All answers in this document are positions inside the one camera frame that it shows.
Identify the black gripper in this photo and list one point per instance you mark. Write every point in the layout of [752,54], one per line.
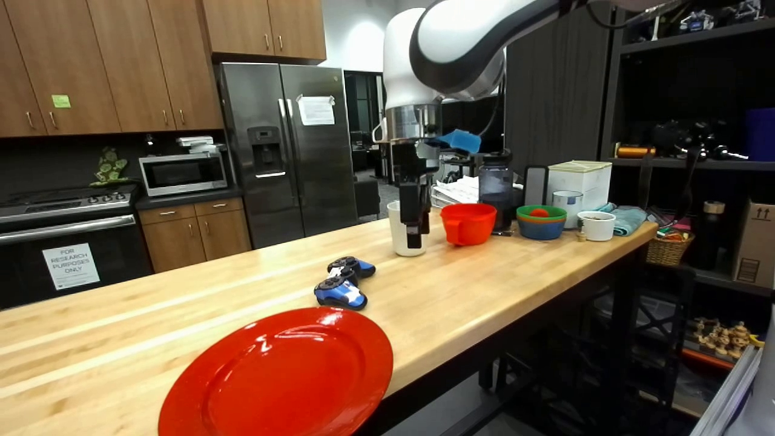
[413,163]

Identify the red ball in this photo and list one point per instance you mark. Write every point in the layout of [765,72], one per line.
[538,213]

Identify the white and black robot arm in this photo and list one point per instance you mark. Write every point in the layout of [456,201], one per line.
[455,51]

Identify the stacked blue green bowl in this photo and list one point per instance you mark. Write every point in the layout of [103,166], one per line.
[540,228]

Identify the blue cloth on wrist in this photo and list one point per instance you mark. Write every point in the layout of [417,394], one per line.
[458,142]

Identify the tall white cup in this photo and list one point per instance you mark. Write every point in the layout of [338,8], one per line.
[398,233]

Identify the red plastic cup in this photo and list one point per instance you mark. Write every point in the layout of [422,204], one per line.
[469,223]

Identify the black monitor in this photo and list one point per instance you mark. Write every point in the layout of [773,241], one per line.
[478,118]

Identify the stainless steel refrigerator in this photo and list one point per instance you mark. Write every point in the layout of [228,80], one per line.
[290,142]

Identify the blue black game controller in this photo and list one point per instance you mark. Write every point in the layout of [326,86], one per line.
[339,287]

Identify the white storage box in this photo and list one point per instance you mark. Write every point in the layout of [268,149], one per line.
[588,178]

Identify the small white ceramic cup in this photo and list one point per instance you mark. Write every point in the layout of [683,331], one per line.
[597,227]

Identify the silver microwave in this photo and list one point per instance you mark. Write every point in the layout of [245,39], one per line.
[171,176]

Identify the teal cloth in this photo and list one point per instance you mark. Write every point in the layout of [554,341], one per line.
[629,219]

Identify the large red plate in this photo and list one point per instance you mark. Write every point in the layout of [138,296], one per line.
[310,371]

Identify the brown lower cabinet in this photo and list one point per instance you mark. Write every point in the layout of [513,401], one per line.
[189,233]

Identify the wicker basket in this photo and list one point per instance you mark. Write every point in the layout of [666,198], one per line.
[666,250]

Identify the green potted plant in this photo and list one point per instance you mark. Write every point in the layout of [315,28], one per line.
[111,169]

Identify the cardboard box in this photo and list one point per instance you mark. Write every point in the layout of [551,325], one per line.
[757,249]

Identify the brown upper cabinets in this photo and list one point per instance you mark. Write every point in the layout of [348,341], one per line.
[137,67]

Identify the black stove oven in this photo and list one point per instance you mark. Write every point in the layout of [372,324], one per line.
[68,241]

